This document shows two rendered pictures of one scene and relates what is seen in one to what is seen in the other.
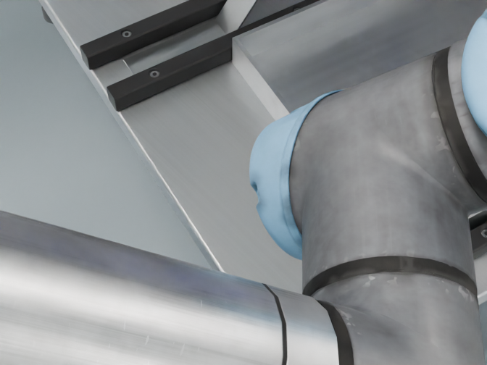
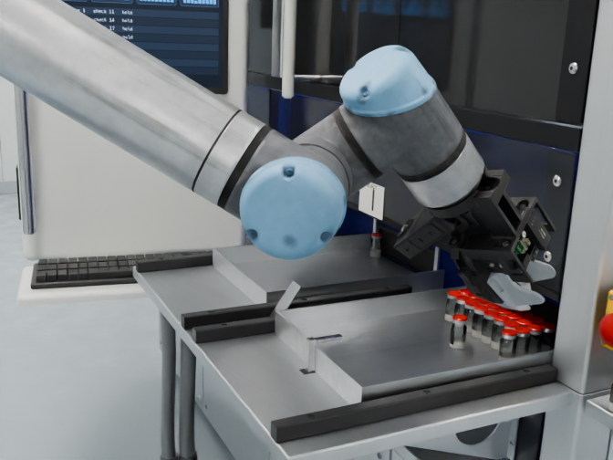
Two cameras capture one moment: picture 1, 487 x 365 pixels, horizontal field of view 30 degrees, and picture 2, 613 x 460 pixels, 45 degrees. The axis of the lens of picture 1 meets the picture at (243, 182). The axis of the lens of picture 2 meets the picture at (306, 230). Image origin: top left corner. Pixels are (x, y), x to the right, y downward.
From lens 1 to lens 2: 0.53 m
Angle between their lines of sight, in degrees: 43
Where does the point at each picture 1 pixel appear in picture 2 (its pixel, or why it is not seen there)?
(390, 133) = (313, 130)
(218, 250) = (245, 396)
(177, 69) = (239, 324)
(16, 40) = not seen: outside the picture
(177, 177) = (226, 369)
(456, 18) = (421, 327)
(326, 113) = not seen: hidden behind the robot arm
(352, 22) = (355, 324)
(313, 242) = not seen: hidden behind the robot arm
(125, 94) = (202, 330)
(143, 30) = (222, 311)
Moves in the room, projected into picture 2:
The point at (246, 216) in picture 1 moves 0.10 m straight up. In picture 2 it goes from (267, 385) to (269, 310)
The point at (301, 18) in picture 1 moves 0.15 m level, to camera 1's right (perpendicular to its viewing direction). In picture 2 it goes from (320, 311) to (420, 318)
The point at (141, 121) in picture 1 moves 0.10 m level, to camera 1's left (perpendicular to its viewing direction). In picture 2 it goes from (210, 348) to (140, 342)
